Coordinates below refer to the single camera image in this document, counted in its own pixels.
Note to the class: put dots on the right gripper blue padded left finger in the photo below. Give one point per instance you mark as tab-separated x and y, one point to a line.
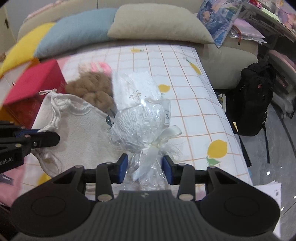
107	174

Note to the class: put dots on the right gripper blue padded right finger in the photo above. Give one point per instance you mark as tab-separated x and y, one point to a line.
182	175

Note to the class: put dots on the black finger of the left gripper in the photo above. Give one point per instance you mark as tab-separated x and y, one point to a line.
35	139

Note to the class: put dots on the cream drawstring pouch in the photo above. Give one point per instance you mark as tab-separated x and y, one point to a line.
83	132

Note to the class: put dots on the white flower bundle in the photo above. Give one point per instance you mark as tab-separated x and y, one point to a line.
144	130

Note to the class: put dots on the brown braided knit item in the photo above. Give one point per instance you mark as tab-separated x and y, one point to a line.
93	87

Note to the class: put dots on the white cloth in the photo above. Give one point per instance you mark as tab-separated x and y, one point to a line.
130	89

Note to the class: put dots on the pink white crochet item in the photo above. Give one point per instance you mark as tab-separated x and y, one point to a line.
97	67

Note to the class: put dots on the pink cloth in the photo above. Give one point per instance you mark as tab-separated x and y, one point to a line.
10	185

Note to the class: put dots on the orange storage box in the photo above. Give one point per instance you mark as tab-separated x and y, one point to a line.
13	76

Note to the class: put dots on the red lidded clear box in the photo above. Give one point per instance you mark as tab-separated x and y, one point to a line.
49	76

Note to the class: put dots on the checked lemon tablecloth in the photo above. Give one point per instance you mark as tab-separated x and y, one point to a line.
207	137

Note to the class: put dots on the yellow pillow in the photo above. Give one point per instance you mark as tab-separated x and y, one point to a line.
23	51

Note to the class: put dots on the black backpack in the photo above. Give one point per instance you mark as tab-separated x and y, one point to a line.
247	103

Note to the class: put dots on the beige door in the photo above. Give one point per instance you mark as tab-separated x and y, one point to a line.
7	39

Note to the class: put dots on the blue pillow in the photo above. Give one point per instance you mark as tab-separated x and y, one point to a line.
75	31

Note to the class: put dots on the pink desk chair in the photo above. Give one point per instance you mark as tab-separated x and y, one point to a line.
284	87

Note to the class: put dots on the pink plush on sofa back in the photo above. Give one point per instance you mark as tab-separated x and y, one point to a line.
43	9

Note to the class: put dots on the grey green pillow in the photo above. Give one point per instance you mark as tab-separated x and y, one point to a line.
150	21

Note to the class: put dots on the document folders on sofa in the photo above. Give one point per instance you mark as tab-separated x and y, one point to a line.
242	30

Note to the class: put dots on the anime print pillow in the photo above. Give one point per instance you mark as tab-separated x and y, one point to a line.
218	17

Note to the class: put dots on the cluttered study desk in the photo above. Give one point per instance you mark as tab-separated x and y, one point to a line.
266	23

